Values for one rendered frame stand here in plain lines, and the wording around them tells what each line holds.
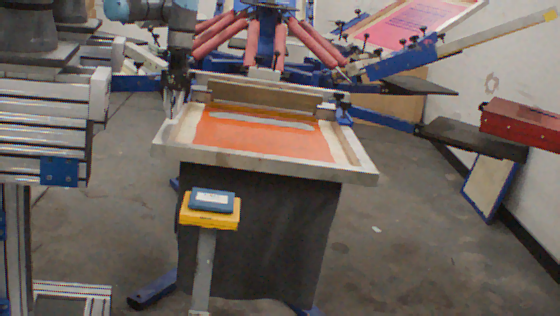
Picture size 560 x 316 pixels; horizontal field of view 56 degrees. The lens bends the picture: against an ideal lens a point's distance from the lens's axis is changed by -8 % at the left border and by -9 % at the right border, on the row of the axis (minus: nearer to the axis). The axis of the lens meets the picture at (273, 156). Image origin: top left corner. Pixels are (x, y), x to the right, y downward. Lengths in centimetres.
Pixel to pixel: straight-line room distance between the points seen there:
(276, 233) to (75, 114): 69
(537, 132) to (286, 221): 111
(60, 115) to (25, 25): 20
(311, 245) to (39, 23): 95
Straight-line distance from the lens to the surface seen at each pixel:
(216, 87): 199
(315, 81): 263
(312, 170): 145
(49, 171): 133
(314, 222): 161
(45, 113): 125
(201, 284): 137
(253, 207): 158
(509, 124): 228
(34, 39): 123
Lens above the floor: 148
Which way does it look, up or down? 19 degrees down
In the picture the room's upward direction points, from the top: 9 degrees clockwise
